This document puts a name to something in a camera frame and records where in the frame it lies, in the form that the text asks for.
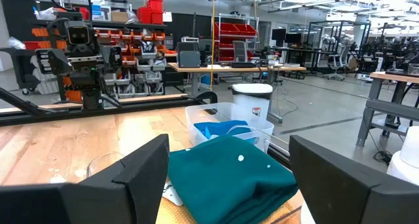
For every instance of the frosted white plastic bin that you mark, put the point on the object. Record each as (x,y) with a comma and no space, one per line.
(229,111)

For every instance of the red bin rack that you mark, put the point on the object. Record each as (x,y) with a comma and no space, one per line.
(234,30)

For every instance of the grey office chair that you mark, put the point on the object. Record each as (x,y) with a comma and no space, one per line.
(240,50)
(338,62)

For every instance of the grey equipment box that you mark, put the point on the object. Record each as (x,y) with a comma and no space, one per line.
(189,58)

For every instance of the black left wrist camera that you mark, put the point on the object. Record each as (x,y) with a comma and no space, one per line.
(80,34)

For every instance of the red storage bin stack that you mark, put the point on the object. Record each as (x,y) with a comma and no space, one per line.
(150,11)

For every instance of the wide white jar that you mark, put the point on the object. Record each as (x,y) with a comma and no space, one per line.
(409,152)

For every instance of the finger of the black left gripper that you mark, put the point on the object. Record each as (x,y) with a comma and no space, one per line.
(112,58)
(54,62)

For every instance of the black cart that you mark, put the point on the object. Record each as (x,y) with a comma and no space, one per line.
(19,67)

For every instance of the black shelf rack with bins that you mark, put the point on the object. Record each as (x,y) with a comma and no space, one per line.
(131,53)

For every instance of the white trash can black rim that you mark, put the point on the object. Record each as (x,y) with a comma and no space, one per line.
(252,99)

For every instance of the black aluminium table frame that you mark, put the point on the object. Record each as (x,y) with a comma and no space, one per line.
(98,107)

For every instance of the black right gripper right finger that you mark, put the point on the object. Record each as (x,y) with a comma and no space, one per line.
(343,197)

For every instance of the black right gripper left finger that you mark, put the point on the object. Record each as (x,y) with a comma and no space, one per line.
(98,201)

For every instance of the grey metal frame table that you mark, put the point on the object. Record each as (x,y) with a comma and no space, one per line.
(386,109)

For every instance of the clear plastic bin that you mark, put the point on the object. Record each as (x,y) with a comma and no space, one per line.
(98,161)

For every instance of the dark green cloth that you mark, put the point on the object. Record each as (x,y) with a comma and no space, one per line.
(229,184)

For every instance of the long wooden table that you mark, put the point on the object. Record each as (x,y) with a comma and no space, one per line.
(235,67)

